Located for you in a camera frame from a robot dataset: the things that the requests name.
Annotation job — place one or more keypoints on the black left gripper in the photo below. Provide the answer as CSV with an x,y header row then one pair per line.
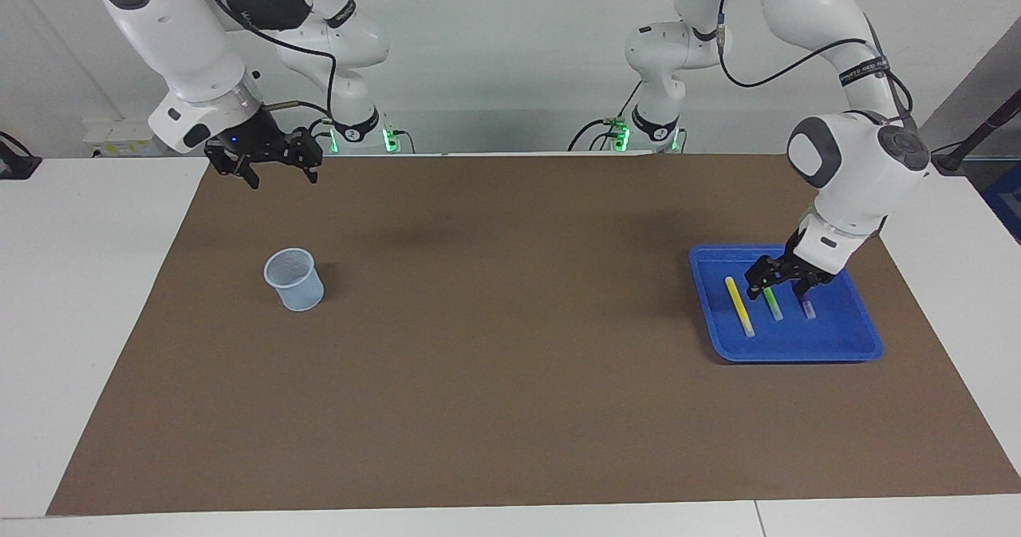
x,y
798,270

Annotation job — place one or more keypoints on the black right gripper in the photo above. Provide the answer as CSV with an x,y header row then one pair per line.
x,y
251,142

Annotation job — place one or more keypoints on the green highlighter pen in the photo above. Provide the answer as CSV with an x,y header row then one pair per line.
x,y
773,306

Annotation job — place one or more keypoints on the yellow highlighter pen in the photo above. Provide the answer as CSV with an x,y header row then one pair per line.
x,y
739,306

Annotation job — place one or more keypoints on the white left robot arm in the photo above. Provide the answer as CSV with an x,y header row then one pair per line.
x,y
853,162

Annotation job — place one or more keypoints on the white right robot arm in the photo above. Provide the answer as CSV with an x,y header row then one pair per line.
x,y
175,34

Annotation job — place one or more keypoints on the purple highlighter pen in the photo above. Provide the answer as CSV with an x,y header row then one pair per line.
x,y
809,309

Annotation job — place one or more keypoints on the blue plastic tray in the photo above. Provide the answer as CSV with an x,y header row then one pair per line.
x,y
829,337

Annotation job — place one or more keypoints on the translucent plastic cup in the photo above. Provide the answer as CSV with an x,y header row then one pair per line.
x,y
299,290

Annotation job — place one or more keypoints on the blue crate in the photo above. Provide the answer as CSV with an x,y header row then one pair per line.
x,y
1005,202

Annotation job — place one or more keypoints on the black tripod pole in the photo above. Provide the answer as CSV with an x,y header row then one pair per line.
x,y
977,134

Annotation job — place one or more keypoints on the brown table mat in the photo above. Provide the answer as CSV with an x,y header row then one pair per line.
x,y
510,401

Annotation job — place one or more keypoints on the black clamp mount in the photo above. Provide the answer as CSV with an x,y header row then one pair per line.
x,y
16,162

